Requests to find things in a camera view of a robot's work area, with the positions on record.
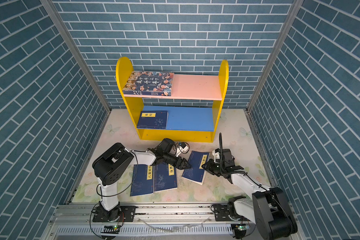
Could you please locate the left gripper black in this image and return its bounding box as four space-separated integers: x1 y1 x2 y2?
162 153 193 170

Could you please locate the blue book yellow label Yijing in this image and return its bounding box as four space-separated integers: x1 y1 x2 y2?
137 111 168 130

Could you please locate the colourful illustrated thick book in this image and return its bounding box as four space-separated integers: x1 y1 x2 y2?
123 71 175 97

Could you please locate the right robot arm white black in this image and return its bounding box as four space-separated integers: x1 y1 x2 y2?
202 134 298 240

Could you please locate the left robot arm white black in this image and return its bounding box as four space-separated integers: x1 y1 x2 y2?
92 138 191 222

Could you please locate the floral table mat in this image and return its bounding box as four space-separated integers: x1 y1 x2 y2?
73 109 274 203

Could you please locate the yellow shelf with coloured boards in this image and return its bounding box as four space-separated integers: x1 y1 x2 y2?
116 57 229 143

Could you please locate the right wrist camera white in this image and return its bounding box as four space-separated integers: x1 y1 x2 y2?
212 151 220 162

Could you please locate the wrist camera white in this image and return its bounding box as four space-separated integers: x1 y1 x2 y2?
176 142 190 157
212 151 220 162

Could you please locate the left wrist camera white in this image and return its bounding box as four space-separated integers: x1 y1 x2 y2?
176 142 190 157

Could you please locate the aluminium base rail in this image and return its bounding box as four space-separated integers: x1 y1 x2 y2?
40 201 307 240

